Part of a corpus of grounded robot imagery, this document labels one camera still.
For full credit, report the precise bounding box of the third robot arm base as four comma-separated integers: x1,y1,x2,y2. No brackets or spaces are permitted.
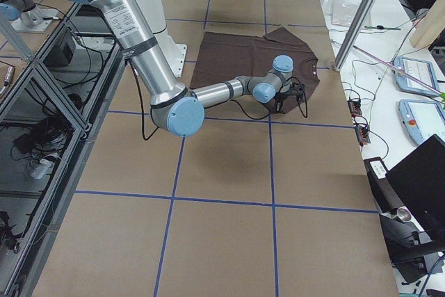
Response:
1,0,58,33

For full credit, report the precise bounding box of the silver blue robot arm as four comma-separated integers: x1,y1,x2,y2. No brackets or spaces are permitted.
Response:
69,0,304,137

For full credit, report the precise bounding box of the aluminium frame post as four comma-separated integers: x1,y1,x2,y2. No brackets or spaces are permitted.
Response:
333,0,376,72

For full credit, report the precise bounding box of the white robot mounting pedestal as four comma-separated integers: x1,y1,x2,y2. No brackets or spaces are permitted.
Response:
136,0,187,78

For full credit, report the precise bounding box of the orange black terminal block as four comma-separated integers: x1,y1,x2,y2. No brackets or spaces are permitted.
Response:
347,99,371,147

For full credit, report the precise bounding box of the black monitor on stand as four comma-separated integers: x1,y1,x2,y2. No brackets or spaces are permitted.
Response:
380,135,444,283

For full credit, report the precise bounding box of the lower blue teach pendant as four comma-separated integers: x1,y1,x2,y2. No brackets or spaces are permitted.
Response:
398,99,444,146

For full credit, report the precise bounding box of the black aluminium frame rack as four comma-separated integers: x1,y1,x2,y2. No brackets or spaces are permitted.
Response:
1,5,124,296

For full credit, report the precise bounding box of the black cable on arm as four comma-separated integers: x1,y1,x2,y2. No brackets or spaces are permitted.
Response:
125,58,309,141

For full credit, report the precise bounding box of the dark brown t-shirt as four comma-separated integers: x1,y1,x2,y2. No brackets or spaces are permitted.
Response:
190,28,320,113

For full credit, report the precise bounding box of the upper blue teach pendant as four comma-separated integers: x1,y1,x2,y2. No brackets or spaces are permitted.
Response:
393,56,439,97

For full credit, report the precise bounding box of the clear plastic bag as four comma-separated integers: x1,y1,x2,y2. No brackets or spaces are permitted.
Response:
331,0,359,26

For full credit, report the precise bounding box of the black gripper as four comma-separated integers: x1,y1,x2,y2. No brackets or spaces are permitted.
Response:
273,82,305,114

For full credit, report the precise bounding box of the blue teach pendant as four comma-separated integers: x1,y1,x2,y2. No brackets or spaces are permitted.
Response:
393,56,439,97
398,99,444,146

